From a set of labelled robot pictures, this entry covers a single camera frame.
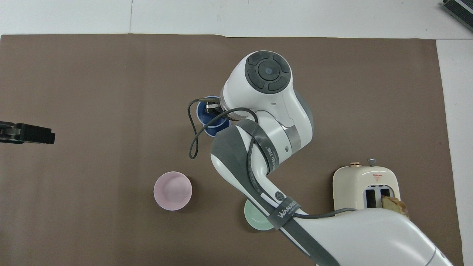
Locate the blue cup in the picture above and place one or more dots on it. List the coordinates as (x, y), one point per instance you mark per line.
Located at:
(214, 130)

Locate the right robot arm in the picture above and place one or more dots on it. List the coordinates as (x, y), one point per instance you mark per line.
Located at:
(266, 99)

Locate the pink cup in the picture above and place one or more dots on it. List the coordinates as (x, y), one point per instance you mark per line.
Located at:
(172, 191)

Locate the green cup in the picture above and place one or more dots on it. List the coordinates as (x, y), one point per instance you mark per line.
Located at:
(255, 220)

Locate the cream toaster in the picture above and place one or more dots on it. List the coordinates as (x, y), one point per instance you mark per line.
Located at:
(351, 188)

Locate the bread slice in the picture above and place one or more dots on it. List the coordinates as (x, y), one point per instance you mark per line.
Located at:
(394, 205)

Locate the dark striped box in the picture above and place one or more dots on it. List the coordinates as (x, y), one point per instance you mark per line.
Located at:
(460, 9)

